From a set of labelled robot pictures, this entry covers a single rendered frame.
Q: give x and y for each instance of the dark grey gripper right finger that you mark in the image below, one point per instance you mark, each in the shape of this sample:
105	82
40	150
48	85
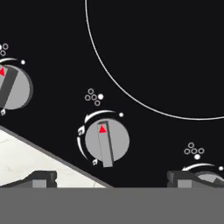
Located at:
180	179

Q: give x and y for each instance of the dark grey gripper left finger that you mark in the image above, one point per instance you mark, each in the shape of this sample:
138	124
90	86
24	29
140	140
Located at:
40	179

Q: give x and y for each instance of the grey hob knob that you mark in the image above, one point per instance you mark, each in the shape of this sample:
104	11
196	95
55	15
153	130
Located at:
17	87
116	140
210	177

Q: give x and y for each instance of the black glass hob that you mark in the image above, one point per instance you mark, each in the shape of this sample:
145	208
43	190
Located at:
151	58

